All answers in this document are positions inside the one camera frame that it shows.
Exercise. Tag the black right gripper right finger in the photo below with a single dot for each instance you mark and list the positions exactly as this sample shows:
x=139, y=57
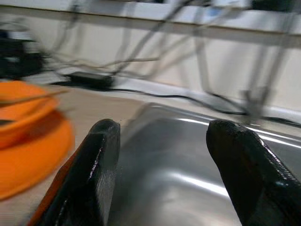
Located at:
x=254, y=183

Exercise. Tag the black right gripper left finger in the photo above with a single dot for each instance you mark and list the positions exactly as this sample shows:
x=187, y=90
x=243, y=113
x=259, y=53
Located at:
x=84, y=179

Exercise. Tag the orange bowl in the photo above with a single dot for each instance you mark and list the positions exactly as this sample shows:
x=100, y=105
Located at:
x=23, y=127

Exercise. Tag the orange plate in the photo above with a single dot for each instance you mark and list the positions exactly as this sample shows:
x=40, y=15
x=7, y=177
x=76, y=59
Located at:
x=35, y=169

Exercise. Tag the beige woven counter mat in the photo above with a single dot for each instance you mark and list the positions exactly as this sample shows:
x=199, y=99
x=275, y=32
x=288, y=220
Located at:
x=94, y=106

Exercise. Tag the steel faucet pipe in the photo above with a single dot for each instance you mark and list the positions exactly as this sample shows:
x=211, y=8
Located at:
x=256, y=101

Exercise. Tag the stainless steel sink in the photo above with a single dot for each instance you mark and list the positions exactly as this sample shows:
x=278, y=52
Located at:
x=164, y=153

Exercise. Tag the black power adapter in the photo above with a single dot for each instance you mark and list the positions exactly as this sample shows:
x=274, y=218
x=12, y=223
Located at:
x=91, y=79

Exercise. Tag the black plug and adapter cluster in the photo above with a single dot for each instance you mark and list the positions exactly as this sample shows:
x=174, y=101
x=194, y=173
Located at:
x=16, y=56

